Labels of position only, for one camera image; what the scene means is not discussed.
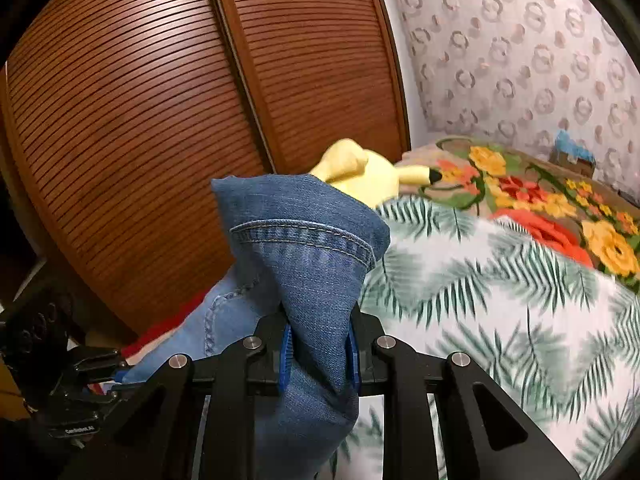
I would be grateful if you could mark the yellow Pikachu plush toy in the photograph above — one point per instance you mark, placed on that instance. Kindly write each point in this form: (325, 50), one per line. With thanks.
(368, 176)

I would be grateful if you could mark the white green palm-leaf bedsheet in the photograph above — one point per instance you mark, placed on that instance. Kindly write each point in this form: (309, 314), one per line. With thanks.
(562, 340)

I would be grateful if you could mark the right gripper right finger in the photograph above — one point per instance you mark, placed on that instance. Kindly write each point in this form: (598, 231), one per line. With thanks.
(446, 412)

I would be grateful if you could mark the blue denim pants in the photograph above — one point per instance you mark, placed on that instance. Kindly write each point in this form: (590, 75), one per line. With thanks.
(304, 247)

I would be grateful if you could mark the patterned sheer circle curtain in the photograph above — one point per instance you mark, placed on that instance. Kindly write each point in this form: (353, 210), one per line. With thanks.
(516, 72)

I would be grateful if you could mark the cardboard box with blue cloth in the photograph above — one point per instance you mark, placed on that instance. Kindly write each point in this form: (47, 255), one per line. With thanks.
(570, 155)

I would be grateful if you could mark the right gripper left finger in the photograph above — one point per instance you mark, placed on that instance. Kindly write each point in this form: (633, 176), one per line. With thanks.
(195, 419)

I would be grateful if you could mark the floral brown blanket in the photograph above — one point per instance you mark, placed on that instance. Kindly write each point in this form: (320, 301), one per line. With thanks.
(578, 217)

